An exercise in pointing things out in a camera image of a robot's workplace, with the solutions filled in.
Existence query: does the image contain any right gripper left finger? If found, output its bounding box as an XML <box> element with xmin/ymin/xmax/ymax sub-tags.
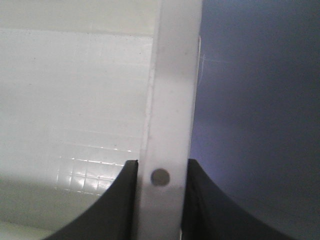
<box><xmin>46</xmin><ymin>160</ymin><xmax>138</xmax><ymax>240</ymax></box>

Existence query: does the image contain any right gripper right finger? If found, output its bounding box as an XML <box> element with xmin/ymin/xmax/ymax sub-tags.
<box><xmin>181</xmin><ymin>159</ymin><xmax>290</xmax><ymax>240</ymax></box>

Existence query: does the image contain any white plastic Totelife bin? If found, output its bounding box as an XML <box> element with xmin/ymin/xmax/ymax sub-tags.
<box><xmin>0</xmin><ymin>0</ymin><xmax>203</xmax><ymax>240</ymax></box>

